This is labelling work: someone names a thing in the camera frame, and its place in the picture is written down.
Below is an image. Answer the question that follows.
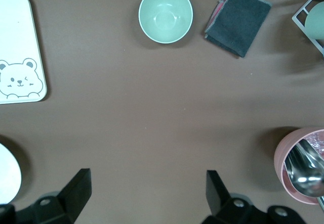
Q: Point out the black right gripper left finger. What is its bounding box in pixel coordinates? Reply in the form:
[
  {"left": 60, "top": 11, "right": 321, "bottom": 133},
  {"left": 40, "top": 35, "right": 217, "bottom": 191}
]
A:
[{"left": 27, "top": 168, "right": 92, "bottom": 224}]

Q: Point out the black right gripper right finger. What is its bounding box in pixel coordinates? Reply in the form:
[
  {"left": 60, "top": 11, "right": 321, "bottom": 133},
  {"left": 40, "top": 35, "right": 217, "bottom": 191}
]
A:
[{"left": 202, "top": 169, "right": 261, "bottom": 224}]

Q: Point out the white round plate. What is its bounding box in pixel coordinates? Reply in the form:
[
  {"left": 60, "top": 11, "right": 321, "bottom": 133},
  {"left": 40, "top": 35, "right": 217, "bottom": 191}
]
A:
[{"left": 0, "top": 142, "right": 22, "bottom": 206}]

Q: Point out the pink bowl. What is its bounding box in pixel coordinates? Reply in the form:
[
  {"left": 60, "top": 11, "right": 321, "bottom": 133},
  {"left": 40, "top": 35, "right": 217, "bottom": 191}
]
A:
[{"left": 274, "top": 127, "right": 324, "bottom": 206}]

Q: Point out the steel ladle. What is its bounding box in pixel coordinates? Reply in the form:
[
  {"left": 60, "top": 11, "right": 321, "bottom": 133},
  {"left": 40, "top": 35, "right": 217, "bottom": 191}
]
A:
[{"left": 285, "top": 138, "right": 324, "bottom": 199}]

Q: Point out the crumpled clear plastic film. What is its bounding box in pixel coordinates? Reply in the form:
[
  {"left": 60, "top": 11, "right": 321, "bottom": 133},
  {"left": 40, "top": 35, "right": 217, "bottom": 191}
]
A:
[{"left": 305, "top": 130, "right": 324, "bottom": 156}]

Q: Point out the cream tray with bear print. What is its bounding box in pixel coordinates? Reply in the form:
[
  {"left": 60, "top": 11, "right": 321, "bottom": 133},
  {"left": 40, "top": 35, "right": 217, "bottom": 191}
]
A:
[{"left": 0, "top": 0, "right": 48, "bottom": 105}]

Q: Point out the dark grey folded cloth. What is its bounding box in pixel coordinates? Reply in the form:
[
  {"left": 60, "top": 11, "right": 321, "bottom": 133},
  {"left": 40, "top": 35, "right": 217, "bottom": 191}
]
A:
[{"left": 204, "top": 0, "right": 272, "bottom": 58}]

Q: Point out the pale green bowl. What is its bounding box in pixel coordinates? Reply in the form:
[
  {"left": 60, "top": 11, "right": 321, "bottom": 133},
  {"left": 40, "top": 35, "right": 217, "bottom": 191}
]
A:
[{"left": 138, "top": 0, "right": 194, "bottom": 44}]

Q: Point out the pink folded cloth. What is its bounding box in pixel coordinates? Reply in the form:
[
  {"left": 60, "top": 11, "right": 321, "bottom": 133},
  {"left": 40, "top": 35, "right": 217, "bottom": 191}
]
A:
[{"left": 214, "top": 0, "right": 235, "bottom": 20}]

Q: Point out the pale green cup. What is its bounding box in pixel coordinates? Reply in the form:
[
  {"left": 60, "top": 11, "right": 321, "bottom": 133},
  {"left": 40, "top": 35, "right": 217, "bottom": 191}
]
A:
[{"left": 304, "top": 1, "right": 324, "bottom": 40}]

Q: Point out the white wire rack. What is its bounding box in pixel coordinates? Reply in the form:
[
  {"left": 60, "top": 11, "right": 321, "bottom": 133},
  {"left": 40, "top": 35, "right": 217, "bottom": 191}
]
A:
[{"left": 292, "top": 0, "right": 324, "bottom": 59}]

